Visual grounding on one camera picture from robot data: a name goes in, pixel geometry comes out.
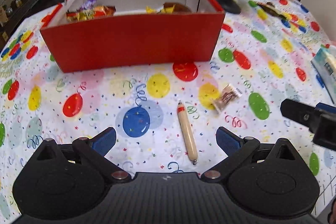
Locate sausage stick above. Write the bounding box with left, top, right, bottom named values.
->
left=177, top=101, right=198, bottom=165

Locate small beige candy wrapper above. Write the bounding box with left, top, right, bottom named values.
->
left=211, top=84, right=243, bottom=114

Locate red chip bag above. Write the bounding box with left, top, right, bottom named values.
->
left=66, top=6, right=116, bottom=22

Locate purple candy packet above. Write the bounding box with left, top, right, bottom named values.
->
left=78, top=0, right=97, bottom=11

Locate brown foil snack bag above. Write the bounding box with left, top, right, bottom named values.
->
left=163, top=2, right=192, bottom=13

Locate yellow triangular candy bag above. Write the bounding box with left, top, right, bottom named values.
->
left=145, top=5, right=175, bottom=14

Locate person's right hand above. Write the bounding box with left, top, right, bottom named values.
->
left=327, top=199, right=336, bottom=224

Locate tissue pack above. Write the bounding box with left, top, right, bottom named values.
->
left=311, top=45, right=336, bottom=104

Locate balloon print tablecloth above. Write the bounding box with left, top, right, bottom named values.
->
left=1, top=0, right=335, bottom=223

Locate opened snack wrapper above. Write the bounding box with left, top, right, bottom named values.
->
left=257, top=2, right=287, bottom=20

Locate red cardboard box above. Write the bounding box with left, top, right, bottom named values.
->
left=40, top=0, right=225, bottom=73

